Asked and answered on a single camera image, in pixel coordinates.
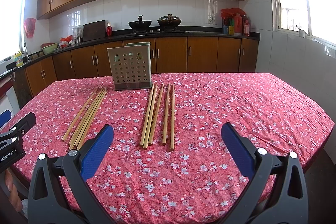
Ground bamboo chopstick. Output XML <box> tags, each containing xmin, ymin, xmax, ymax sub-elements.
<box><xmin>148</xmin><ymin>84</ymin><xmax>165</xmax><ymax>145</ymax></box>
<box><xmin>170</xmin><ymin>84</ymin><xmax>175</xmax><ymax>151</ymax></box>
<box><xmin>76</xmin><ymin>89</ymin><xmax>106</xmax><ymax>149</ymax></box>
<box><xmin>72</xmin><ymin>89</ymin><xmax>106</xmax><ymax>149</ymax></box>
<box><xmin>62</xmin><ymin>89</ymin><xmax>97</xmax><ymax>141</ymax></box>
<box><xmin>140</xmin><ymin>83</ymin><xmax>155</xmax><ymax>147</ymax></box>
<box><xmin>162</xmin><ymin>84</ymin><xmax>170</xmax><ymax>145</ymax></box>
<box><xmin>143</xmin><ymin>83</ymin><xmax>158</xmax><ymax>149</ymax></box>
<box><xmin>68</xmin><ymin>89</ymin><xmax>104</xmax><ymax>150</ymax></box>
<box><xmin>69</xmin><ymin>89</ymin><xmax>103</xmax><ymax>149</ymax></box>

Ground yellow detergent bottle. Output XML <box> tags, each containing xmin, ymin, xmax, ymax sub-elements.
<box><xmin>14</xmin><ymin>51</ymin><xmax>24</xmax><ymax>68</ymax></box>

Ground pink floral tablecloth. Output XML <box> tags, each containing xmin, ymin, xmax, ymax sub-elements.
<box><xmin>8</xmin><ymin>73</ymin><xmax>334</xmax><ymax>223</ymax></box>

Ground green bowl on counter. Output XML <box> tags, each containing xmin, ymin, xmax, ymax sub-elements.
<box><xmin>42</xmin><ymin>43</ymin><xmax>58</xmax><ymax>55</ymax></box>

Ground red white bag on counter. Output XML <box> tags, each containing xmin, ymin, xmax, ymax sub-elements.
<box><xmin>59</xmin><ymin>35</ymin><xmax>76</xmax><ymax>48</ymax></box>

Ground perforated metal utensil holder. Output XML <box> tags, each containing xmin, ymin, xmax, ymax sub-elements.
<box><xmin>107</xmin><ymin>42</ymin><xmax>153</xmax><ymax>90</ymax></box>

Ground red plastic bag hanging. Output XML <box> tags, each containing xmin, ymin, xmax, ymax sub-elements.
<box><xmin>23</xmin><ymin>18</ymin><xmax>36</xmax><ymax>39</ymax></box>

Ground wooden lower cabinets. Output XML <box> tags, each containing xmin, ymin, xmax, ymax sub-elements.
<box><xmin>10</xmin><ymin>36</ymin><xmax>259</xmax><ymax>107</ymax></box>

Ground dark wooden cutting board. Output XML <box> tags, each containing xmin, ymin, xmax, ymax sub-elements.
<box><xmin>83</xmin><ymin>20</ymin><xmax>106</xmax><ymax>42</ymax></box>

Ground white cup on sill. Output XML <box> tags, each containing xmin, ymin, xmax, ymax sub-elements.
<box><xmin>299</xmin><ymin>29</ymin><xmax>306</xmax><ymax>38</ymax></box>

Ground red bottle on counter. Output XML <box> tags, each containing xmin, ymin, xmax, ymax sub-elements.
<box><xmin>106</xmin><ymin>22</ymin><xmax>113</xmax><ymax>37</ymax></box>

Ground left window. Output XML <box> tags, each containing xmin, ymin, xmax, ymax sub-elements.
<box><xmin>1</xmin><ymin>0</ymin><xmax>25</xmax><ymax>61</ymax></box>

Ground red condiment containers group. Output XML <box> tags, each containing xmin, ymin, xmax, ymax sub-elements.
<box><xmin>220</xmin><ymin>7</ymin><xmax>250</xmax><ymax>37</ymax></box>

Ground black wok left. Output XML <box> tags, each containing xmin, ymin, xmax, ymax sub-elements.
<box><xmin>128</xmin><ymin>15</ymin><xmax>152</xmax><ymax>32</ymax></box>

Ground black wok with lid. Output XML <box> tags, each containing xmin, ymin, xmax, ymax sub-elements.
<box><xmin>157</xmin><ymin>14</ymin><xmax>182</xmax><ymax>31</ymax></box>

